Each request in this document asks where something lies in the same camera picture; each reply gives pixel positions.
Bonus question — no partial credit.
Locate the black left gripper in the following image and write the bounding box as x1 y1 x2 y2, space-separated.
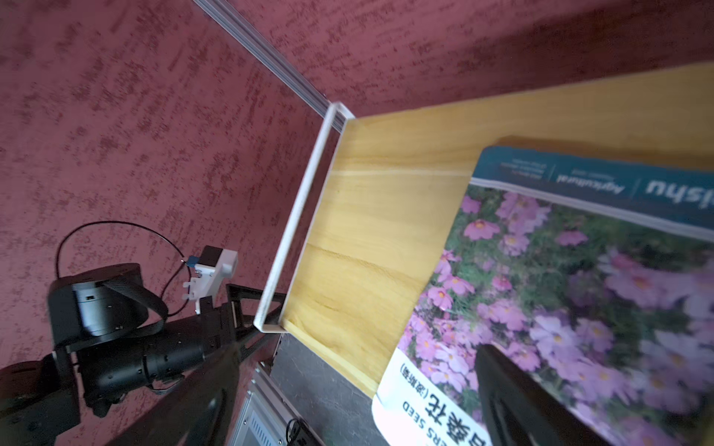
80 284 282 417

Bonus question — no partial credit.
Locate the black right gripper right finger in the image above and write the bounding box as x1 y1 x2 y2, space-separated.
475 345 607 445

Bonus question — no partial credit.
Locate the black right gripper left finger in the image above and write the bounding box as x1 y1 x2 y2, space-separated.
110 345 241 445

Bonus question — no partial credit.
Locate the pink flower seed bag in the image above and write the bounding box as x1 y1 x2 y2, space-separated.
372 146 713 445

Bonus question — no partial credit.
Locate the white wooden two-tier shelf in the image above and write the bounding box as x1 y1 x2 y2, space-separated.
279 62 713 397

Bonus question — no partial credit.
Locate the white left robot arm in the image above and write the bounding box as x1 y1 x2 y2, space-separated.
1 246 286 445

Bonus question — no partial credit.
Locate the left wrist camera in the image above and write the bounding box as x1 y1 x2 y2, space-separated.
183 245 238 305

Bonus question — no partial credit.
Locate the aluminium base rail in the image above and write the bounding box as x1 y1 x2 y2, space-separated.
226 364 325 446

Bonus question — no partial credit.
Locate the left aluminium corner post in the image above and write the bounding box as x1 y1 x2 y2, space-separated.
195 0 330 118

